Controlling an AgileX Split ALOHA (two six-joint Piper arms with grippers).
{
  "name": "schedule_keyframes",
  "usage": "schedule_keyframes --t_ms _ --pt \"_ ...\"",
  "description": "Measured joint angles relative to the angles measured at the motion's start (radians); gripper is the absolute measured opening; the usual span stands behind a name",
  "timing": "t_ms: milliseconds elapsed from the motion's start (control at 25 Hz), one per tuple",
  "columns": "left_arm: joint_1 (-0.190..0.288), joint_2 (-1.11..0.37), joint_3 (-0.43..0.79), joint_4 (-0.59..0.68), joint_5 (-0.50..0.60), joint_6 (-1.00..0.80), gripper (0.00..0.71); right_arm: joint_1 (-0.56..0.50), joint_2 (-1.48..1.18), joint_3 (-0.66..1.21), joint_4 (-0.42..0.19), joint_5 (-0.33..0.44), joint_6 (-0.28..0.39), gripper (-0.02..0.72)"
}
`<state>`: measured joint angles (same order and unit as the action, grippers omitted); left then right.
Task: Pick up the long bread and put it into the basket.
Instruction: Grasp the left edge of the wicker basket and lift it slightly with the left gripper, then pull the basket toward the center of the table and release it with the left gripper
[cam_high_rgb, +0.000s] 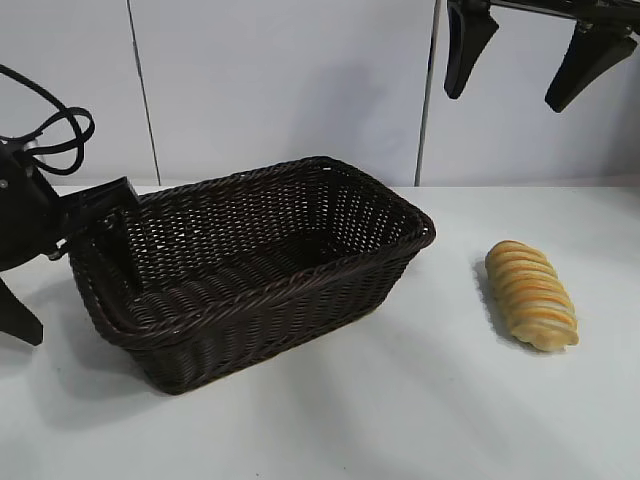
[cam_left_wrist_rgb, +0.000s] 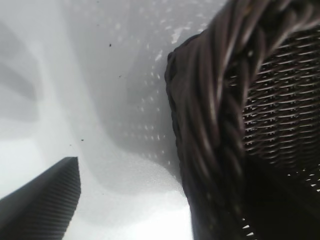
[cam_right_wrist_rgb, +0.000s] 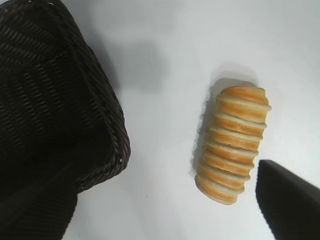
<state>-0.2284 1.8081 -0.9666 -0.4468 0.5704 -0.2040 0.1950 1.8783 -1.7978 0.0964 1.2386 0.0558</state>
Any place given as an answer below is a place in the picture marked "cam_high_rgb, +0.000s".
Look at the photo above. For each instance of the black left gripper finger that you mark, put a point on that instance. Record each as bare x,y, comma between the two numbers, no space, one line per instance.
122,250
20,317

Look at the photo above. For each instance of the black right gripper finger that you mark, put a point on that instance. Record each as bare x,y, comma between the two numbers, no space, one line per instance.
467,45
587,60

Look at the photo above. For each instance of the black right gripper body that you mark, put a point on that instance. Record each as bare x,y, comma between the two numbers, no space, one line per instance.
575,7

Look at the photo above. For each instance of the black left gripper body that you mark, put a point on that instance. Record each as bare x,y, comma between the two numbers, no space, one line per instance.
25,215

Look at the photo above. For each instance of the dark brown wicker basket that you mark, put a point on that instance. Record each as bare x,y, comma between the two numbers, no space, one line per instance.
250,320

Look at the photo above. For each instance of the long striped bread loaf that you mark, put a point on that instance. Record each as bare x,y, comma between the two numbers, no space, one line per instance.
530,295

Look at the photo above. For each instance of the thin dark wall strip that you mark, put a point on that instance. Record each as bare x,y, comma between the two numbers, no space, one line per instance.
145,95

